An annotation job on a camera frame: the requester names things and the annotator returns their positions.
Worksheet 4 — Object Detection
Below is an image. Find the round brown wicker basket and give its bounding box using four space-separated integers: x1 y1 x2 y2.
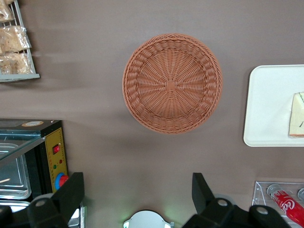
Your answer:
122 33 224 135

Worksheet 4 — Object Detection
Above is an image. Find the red cola bottle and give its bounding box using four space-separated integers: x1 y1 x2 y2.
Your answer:
269 188 304 225

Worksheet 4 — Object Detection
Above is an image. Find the clear bag of snacks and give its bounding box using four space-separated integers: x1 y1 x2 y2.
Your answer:
0 0 14 23
0 52 34 75
0 25 32 54

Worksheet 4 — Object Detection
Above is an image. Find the steel food pan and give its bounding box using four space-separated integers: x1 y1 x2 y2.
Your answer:
0 142 32 200
0 200 86 228

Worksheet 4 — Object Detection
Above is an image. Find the triangular sandwich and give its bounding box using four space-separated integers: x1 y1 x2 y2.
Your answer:
288 91 304 139

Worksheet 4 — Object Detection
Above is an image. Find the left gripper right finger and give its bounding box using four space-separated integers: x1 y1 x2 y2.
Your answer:
182 172 250 228

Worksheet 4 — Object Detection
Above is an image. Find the grey wire rack tray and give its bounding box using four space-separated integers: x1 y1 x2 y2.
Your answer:
0 0 41 83

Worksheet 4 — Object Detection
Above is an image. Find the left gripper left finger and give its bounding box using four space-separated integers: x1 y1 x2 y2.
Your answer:
27 171 86 228

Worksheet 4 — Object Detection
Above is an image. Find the clear acrylic bottle rack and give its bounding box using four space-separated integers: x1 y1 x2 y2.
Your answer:
251 181 304 228

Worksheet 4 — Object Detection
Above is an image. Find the beige plastic tray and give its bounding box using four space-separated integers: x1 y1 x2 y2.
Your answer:
243 64 304 147

